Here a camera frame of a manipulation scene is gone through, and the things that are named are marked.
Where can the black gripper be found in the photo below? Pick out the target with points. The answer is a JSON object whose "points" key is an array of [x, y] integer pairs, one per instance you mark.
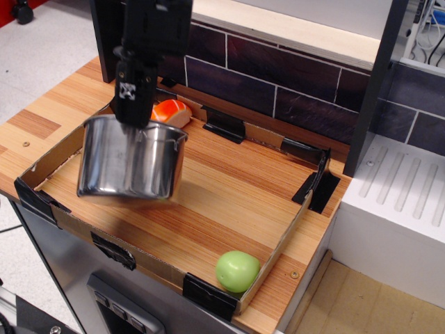
{"points": [[152, 31]]}

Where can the stainless steel pot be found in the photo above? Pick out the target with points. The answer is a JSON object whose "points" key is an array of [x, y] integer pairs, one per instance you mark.
{"points": [[123, 165]]}

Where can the cardboard fence with black tape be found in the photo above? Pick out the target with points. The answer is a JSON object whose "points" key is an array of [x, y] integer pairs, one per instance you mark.
{"points": [[249, 182]]}

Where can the salmon sushi toy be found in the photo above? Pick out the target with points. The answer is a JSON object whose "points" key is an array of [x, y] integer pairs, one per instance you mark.
{"points": [[172, 112]]}

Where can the black caster wheel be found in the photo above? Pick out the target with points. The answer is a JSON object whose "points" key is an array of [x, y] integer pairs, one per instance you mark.
{"points": [[22, 12]]}

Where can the green toy apple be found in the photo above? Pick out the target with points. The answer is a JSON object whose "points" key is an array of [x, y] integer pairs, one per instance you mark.
{"points": [[236, 270]]}

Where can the grey oven control panel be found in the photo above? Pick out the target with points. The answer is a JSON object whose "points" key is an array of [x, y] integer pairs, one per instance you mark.
{"points": [[120, 314]]}

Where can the white drying rack counter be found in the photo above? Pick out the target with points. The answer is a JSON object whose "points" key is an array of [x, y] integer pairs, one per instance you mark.
{"points": [[390, 223]]}

